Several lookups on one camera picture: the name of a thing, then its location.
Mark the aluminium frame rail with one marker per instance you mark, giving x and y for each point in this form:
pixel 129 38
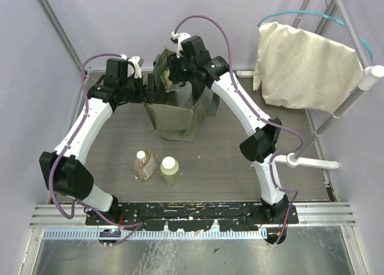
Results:
pixel 87 225

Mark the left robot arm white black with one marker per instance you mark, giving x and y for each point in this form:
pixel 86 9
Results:
pixel 64 169

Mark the cream cloth bag on rack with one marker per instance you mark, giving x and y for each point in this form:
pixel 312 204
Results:
pixel 298 69

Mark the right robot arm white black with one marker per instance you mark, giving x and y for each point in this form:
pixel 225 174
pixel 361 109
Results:
pixel 262 132

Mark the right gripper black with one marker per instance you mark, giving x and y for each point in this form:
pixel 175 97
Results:
pixel 174 66

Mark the white square bottle black cap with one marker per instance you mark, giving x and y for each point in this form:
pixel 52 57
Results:
pixel 184 96

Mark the amber bottle white cap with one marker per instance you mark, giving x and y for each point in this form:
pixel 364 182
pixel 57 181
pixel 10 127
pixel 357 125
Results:
pixel 145 164

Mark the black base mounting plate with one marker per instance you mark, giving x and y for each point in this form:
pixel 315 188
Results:
pixel 195 216

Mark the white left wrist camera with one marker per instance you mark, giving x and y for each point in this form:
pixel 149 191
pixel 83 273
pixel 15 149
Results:
pixel 134 66

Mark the olive green canvas bag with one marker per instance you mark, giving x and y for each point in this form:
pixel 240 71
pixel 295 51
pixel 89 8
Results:
pixel 176 123

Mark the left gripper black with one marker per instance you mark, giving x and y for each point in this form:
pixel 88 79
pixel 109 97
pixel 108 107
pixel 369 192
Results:
pixel 149 89

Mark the clear square bottle black cap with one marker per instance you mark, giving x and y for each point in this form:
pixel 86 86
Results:
pixel 168 85

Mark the white grey clothes rack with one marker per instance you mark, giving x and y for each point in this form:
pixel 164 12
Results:
pixel 371 74

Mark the teal plastic hanger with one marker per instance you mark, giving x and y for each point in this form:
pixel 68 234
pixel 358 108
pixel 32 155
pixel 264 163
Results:
pixel 324 16

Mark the yellow-green round bottle white cap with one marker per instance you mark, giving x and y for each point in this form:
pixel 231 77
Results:
pixel 170 170

